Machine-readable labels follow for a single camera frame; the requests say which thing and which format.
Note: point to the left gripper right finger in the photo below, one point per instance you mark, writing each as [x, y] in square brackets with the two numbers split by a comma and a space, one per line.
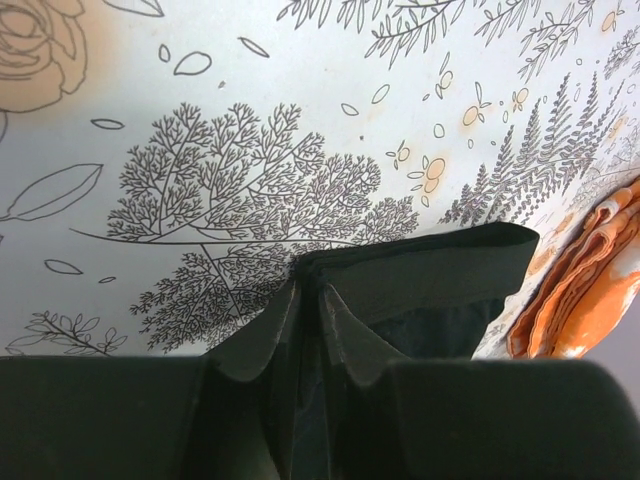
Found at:
[351, 344]

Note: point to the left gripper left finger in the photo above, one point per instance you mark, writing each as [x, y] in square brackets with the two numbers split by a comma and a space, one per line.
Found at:
[272, 337]

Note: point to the black boxer underwear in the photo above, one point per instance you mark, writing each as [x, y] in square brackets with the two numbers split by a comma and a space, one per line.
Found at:
[432, 298]

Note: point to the orange white patterned cloth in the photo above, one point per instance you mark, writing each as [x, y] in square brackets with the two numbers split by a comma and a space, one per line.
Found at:
[589, 287]

